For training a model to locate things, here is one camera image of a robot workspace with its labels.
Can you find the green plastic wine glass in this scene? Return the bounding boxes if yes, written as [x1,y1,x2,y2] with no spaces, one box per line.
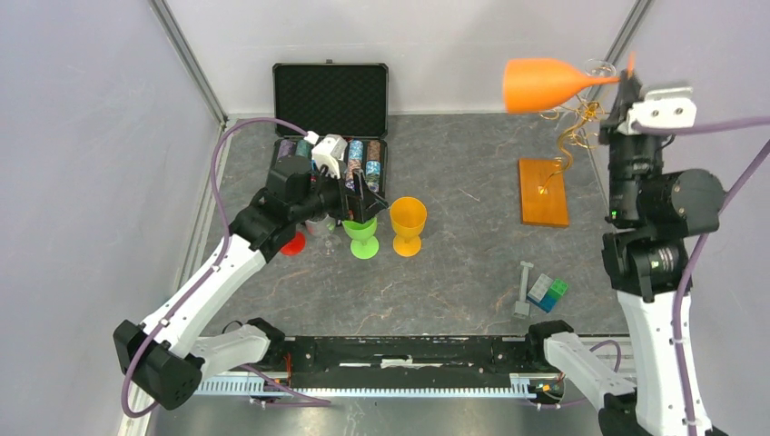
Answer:
[342,217,380,260]

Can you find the yellow plastic wine glass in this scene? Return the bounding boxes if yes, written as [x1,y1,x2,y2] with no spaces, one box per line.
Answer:
[390,196,428,257]

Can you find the red plastic wine glass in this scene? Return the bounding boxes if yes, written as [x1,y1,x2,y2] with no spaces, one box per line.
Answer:
[280,232,306,256]

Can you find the orange plastic wine glass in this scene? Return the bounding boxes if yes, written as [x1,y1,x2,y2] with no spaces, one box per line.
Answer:
[502,58,641,114]

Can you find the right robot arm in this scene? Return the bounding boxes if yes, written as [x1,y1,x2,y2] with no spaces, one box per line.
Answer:
[524,71,726,435]

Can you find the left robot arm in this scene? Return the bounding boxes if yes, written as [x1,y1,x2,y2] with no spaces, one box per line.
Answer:
[113,156,389,411]

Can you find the wooden rack base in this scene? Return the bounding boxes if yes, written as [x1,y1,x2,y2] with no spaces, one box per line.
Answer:
[518,158,570,228]

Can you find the black poker chip case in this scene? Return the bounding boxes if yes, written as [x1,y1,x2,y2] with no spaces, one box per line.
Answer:
[271,62,390,197]

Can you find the blue green building blocks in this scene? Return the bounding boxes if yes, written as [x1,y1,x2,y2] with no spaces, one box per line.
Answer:
[527,273,569,313]

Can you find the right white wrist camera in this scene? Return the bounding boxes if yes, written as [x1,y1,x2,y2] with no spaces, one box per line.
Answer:
[617,84,697,135]

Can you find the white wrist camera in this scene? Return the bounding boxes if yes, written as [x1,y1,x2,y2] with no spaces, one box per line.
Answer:
[303,131,348,179]
[617,84,697,135]

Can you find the gold wire glass rack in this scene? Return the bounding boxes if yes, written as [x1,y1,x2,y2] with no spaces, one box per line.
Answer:
[538,97,607,194]

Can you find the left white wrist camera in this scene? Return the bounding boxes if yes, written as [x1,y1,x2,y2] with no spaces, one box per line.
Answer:
[303,131,348,179]

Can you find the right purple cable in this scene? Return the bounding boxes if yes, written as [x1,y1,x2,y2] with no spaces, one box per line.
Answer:
[637,117,770,436]

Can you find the purple cable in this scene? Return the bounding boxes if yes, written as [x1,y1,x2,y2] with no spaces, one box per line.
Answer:
[120,117,332,420]
[637,117,770,436]

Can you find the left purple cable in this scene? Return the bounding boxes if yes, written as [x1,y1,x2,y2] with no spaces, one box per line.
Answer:
[120,117,332,420]

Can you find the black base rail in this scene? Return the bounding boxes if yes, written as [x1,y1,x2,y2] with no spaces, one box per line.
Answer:
[253,335,565,391]

